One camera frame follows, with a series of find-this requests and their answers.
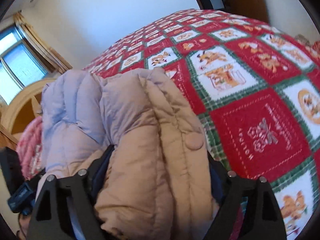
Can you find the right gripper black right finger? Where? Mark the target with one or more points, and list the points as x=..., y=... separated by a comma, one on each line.
x=248, y=208

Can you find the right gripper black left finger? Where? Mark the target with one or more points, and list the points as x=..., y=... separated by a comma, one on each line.
x=64, y=208

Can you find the light purple puffer jacket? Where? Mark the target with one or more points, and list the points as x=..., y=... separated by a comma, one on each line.
x=157, y=185

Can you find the clothes pile on floor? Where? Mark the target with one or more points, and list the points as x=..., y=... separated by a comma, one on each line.
x=313, y=48

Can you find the person's left hand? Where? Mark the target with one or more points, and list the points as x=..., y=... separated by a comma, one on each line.
x=23, y=222

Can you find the pink folded quilt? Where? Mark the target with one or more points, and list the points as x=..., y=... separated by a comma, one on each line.
x=29, y=149

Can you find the cream and wood headboard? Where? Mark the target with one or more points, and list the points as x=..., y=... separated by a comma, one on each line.
x=22, y=110

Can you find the right beige floral curtain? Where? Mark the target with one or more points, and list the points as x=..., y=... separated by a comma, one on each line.
x=56, y=61

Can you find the red patchwork cartoon bedspread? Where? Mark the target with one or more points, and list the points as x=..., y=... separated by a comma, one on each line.
x=255, y=90

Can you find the window with dark frame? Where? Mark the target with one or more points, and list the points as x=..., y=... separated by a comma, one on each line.
x=20, y=66

